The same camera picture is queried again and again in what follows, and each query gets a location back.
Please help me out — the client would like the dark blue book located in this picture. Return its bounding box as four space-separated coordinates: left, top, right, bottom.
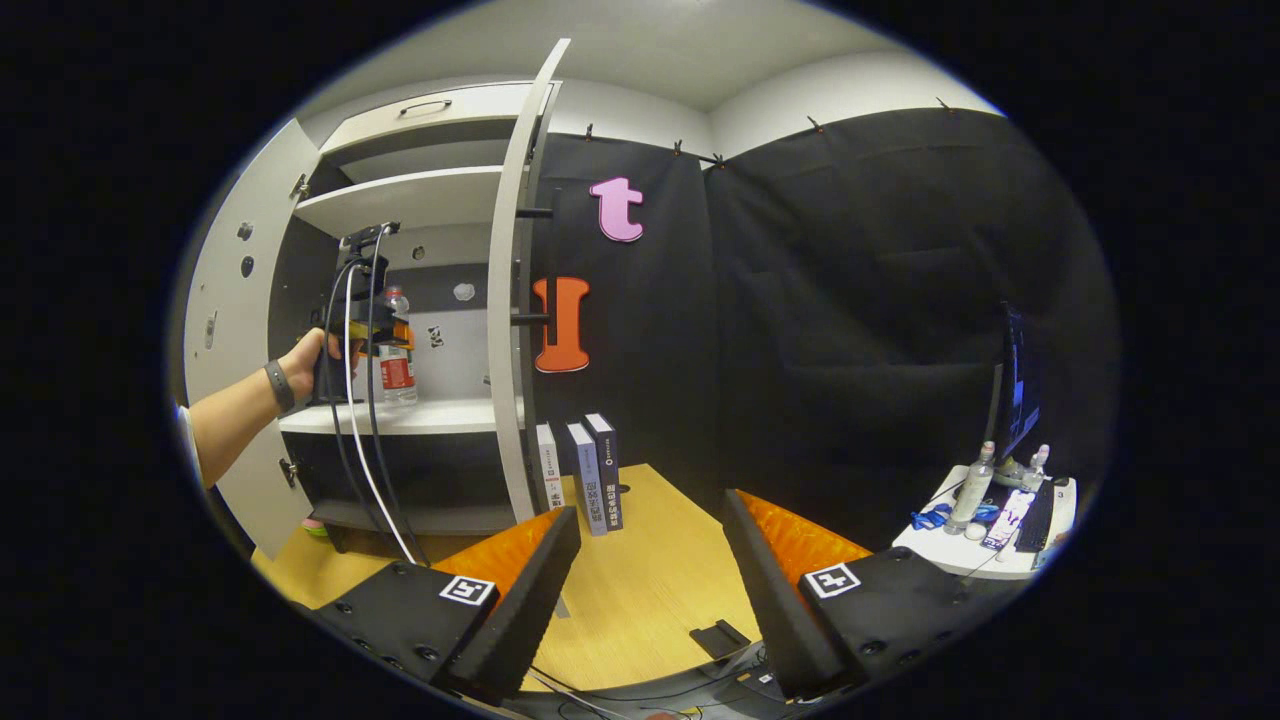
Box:
584 412 625 532

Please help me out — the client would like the white shirt sleeve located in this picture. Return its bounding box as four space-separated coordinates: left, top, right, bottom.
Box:
176 403 204 486

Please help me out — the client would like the white book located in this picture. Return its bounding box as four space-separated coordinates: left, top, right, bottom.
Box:
535 422 566 514

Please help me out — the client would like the pink white packet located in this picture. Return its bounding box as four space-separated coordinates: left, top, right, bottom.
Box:
980 488 1036 552

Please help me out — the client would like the dark grey wristband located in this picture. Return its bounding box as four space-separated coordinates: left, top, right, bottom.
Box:
264 359 297 416

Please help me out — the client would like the black backdrop cloth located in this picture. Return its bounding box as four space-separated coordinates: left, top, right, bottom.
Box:
705 105 1119 553
525 130 721 523

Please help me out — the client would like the black keyboard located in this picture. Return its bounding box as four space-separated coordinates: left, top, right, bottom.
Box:
1013 478 1058 554

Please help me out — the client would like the black cable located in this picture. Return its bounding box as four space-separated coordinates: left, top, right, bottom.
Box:
364 228 431 568
320 258 396 551

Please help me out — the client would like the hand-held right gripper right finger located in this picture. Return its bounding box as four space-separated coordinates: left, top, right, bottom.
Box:
721 488 1016 701

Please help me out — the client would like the black computer monitor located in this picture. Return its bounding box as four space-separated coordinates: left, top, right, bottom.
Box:
985 303 1043 471

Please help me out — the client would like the white cabinet door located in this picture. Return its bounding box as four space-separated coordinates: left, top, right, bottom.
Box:
487 38 572 527
183 118 323 561

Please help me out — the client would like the clear spray bottle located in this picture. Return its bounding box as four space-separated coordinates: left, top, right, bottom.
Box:
945 440 998 534

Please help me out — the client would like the clear water bottle red label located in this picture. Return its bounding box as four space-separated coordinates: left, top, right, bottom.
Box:
377 286 420 407

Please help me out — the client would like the white side table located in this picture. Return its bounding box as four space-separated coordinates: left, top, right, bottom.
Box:
893 463 1079 581

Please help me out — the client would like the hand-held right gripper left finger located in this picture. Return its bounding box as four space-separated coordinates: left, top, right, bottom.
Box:
313 505 583 707

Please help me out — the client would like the small black flat bracket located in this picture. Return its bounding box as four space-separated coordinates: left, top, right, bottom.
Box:
690 619 753 661

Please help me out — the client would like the light blue book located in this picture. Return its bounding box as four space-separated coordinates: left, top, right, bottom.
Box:
566 421 610 537

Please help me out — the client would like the white cabinet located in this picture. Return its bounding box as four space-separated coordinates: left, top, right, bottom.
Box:
270 80 556 556

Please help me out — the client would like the white cable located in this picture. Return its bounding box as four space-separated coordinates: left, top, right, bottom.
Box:
343 262 419 567

